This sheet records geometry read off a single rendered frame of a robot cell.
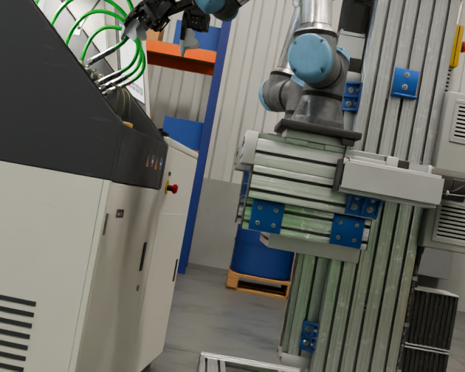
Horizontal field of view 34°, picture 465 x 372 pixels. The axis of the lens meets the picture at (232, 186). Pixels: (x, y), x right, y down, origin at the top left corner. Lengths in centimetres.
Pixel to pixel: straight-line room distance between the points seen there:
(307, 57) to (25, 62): 77
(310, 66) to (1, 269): 99
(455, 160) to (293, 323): 69
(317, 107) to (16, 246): 91
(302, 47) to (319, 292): 78
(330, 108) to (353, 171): 22
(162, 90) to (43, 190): 688
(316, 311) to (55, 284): 79
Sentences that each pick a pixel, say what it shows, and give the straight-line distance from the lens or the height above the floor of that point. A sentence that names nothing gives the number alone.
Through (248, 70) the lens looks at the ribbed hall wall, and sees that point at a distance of 903.
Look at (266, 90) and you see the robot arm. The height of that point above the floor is 121.
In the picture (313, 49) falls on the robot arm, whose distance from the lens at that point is 202.
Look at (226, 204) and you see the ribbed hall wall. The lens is 885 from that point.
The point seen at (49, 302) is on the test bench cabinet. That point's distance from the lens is 215.
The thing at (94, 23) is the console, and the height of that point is 134.
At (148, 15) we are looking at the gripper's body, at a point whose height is 129.
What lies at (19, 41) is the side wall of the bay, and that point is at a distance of 222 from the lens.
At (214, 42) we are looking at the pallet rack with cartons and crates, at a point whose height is 233.
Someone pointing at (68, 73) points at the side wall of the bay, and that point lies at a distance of 215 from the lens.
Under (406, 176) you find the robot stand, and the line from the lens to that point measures 204.
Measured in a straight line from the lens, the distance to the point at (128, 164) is 225.
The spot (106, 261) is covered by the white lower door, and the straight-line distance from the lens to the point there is 222.
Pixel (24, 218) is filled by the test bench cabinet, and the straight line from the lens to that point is 216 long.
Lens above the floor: 80
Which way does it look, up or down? 1 degrees up
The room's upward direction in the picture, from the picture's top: 10 degrees clockwise
